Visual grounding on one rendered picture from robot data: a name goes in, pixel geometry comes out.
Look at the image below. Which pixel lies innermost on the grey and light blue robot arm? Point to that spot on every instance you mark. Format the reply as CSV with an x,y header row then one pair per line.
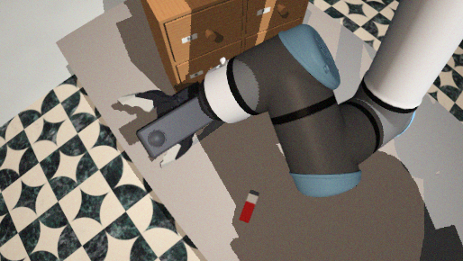
x,y
292,77

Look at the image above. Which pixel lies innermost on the brown wooden chest of drawers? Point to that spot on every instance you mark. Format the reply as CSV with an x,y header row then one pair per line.
x,y
162,11

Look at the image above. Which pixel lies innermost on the brown wooden drawer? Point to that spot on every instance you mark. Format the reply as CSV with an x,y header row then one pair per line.
x,y
195,69
196,32
259,37
264,13

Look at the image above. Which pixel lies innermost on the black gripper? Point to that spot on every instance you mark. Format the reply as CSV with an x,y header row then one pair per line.
x,y
164,103

